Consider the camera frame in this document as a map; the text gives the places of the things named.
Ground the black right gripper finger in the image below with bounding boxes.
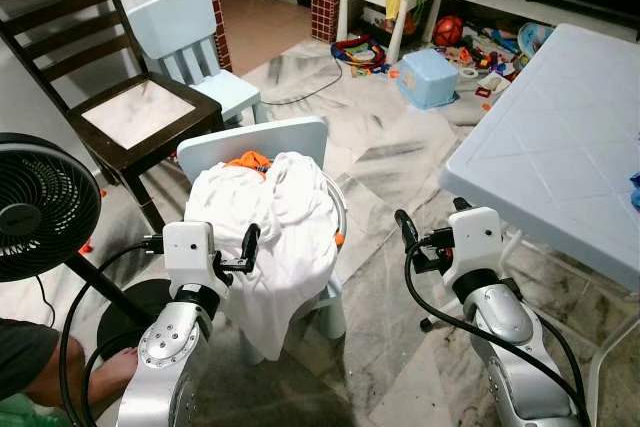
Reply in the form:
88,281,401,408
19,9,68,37
394,210,421,260

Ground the orange garment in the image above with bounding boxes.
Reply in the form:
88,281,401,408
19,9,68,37
222,150,273,176

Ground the light blue plastic box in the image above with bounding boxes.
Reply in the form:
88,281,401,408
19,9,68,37
393,48,461,111

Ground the dark wooden chair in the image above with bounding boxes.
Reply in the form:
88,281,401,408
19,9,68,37
0,0,223,233

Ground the orange ball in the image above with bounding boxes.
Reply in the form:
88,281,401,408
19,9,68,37
432,15,464,48

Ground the person in dark shirt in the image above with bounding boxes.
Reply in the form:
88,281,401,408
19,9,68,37
0,317,136,427

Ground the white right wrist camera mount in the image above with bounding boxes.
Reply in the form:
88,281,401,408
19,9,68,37
441,207,501,293

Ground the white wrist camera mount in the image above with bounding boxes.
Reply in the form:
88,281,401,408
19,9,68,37
441,207,501,293
162,221,219,298

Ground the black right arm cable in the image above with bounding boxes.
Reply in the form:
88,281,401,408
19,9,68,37
403,242,591,418

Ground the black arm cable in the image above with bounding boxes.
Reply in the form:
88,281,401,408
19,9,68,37
58,234,166,427
403,242,591,418

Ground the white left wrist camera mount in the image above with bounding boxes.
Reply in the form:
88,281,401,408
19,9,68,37
162,221,219,298

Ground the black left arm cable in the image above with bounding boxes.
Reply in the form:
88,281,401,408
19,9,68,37
58,234,166,427

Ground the colourful toy ring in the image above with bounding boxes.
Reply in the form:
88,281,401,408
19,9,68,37
332,35,393,73

